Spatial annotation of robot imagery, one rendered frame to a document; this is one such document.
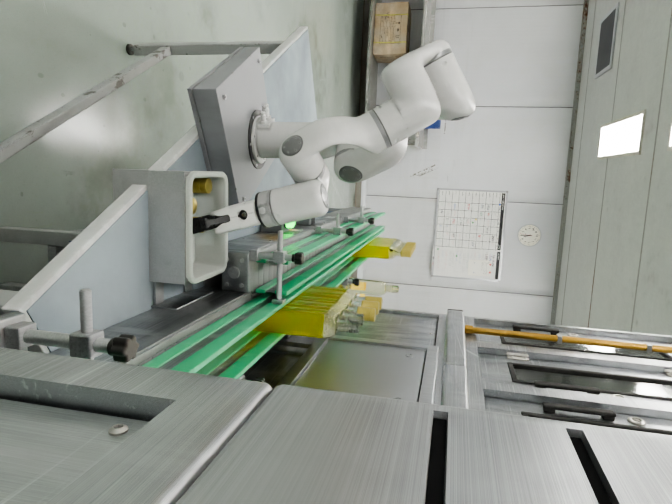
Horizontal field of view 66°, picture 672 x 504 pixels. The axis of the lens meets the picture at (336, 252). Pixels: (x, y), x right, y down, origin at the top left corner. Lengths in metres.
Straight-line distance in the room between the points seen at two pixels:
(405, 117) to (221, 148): 0.44
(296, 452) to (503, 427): 0.10
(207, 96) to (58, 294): 0.54
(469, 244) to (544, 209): 1.03
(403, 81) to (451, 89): 0.13
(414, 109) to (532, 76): 6.21
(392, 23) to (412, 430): 6.56
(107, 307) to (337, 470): 0.81
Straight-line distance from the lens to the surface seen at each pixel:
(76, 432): 0.29
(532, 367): 1.57
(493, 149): 7.11
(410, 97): 1.07
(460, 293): 7.25
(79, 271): 0.94
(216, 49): 2.21
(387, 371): 1.30
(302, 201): 1.02
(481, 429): 0.27
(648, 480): 0.26
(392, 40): 6.69
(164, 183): 1.06
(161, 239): 1.07
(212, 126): 1.23
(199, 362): 0.86
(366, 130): 1.05
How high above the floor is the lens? 1.33
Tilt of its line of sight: 12 degrees down
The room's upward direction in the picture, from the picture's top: 94 degrees clockwise
